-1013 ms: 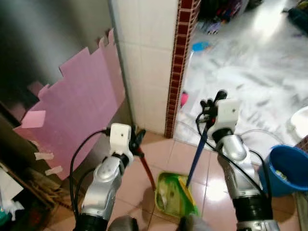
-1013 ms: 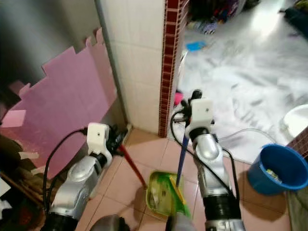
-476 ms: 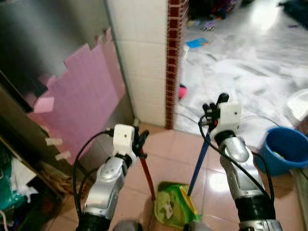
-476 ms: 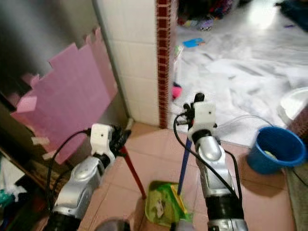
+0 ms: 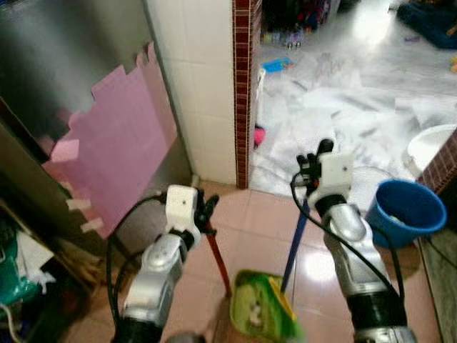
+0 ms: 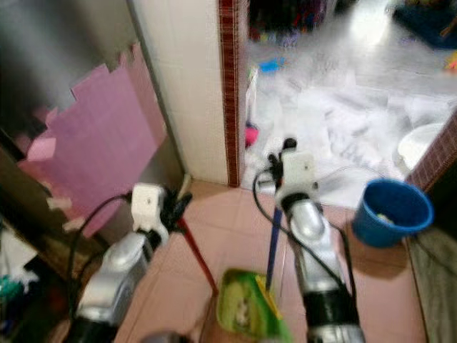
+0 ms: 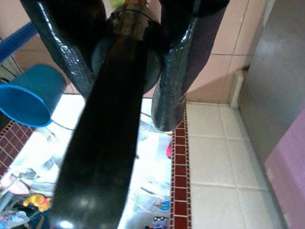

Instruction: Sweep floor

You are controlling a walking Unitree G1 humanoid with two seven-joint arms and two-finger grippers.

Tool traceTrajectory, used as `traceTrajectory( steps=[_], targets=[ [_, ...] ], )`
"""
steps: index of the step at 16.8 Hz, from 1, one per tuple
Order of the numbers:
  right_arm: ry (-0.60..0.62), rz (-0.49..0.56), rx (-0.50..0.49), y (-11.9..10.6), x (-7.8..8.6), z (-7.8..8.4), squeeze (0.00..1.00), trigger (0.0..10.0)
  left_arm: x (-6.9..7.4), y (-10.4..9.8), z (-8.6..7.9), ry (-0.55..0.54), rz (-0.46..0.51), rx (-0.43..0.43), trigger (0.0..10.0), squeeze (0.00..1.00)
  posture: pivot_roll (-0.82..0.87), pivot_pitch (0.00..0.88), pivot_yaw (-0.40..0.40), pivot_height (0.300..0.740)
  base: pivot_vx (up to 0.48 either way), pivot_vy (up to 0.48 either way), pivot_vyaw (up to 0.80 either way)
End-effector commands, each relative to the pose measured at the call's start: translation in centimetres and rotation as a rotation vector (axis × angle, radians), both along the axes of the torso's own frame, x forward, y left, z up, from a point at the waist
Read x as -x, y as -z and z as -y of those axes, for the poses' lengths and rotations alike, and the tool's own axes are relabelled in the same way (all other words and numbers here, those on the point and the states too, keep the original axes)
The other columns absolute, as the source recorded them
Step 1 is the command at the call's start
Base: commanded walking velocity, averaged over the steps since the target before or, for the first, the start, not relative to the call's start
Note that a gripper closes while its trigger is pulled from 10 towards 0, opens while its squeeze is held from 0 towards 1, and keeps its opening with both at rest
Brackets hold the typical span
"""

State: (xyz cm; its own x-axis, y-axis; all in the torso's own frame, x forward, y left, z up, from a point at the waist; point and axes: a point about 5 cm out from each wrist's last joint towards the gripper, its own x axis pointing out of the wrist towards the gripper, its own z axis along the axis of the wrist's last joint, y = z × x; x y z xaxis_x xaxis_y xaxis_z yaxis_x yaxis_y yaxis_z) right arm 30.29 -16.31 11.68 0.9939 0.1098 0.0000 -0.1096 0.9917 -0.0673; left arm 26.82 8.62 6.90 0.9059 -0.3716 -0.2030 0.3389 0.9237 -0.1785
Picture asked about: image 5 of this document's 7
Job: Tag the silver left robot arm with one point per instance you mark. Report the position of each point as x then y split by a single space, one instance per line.
161 268

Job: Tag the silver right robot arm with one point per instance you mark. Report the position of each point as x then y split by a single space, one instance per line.
353 239

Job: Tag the small blue floor toy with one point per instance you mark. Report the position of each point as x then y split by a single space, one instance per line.
275 65

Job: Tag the small pink object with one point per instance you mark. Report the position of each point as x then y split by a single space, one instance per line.
259 136

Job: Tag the red mosaic tile trim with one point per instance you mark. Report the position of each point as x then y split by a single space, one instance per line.
243 86

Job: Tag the blue plastic bucket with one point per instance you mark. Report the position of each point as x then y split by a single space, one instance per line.
407 211

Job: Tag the white round basin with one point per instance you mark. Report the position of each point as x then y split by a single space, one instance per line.
432 146

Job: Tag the pink tile-pattern sheet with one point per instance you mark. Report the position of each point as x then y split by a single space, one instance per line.
118 143

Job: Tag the shelf with colourful items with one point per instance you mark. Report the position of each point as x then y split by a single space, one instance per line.
296 18

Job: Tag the dark blue mat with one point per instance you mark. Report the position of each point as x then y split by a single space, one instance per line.
428 21

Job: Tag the white crumpled paper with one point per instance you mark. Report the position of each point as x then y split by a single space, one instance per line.
36 257

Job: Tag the teal plastic bag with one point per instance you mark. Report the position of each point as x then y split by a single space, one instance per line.
16 271

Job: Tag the grey metal door panel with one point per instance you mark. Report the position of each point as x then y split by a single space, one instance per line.
57 57

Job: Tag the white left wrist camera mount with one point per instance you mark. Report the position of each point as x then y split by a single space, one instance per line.
181 206

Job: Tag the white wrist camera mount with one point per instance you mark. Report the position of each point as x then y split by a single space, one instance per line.
335 173
181 206

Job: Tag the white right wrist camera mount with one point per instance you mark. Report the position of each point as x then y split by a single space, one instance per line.
335 173

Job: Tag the low red mosaic tile wall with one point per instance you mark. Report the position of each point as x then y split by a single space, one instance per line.
441 168

